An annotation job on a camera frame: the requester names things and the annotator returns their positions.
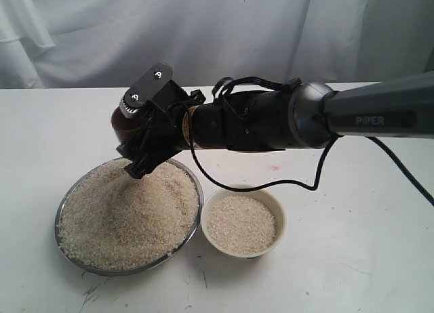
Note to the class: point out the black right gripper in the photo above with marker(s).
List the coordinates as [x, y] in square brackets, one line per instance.
[160, 139]

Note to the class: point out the brown wooden cup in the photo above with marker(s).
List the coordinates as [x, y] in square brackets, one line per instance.
[128, 130]

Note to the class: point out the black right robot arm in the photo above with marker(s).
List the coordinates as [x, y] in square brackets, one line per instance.
[254, 115]

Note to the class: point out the metal plate of rice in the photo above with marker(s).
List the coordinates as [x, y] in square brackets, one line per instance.
[110, 224]

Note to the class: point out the white ceramic bowl with rice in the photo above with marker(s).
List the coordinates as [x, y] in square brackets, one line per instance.
[243, 225]

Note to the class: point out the white backdrop curtain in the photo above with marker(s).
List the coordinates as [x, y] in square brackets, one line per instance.
[110, 43]

